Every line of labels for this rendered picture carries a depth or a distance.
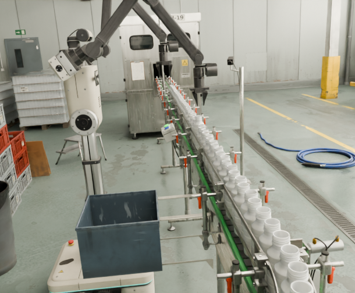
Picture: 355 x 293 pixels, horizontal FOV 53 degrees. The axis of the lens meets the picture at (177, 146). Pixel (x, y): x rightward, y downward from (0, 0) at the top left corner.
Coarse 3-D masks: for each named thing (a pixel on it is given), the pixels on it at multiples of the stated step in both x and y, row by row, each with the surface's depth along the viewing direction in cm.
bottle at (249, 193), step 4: (248, 192) 104; (252, 192) 103; (256, 192) 102; (244, 196) 102; (248, 196) 101; (252, 196) 100; (256, 196) 101; (244, 200) 103; (244, 204) 102; (244, 208) 101; (244, 212) 101
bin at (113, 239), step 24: (120, 192) 162; (144, 192) 163; (96, 216) 164; (120, 216) 165; (144, 216) 166; (168, 216) 141; (192, 216) 140; (96, 240) 134; (120, 240) 135; (144, 240) 136; (96, 264) 137; (120, 264) 138; (144, 264) 139; (168, 264) 145
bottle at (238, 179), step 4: (236, 176) 114; (240, 176) 114; (244, 176) 114; (236, 180) 112; (240, 180) 111; (244, 180) 112; (236, 184) 112; (236, 188) 113; (232, 192) 113; (236, 192) 112; (232, 196) 114; (232, 208) 115; (232, 212) 116; (232, 216) 116
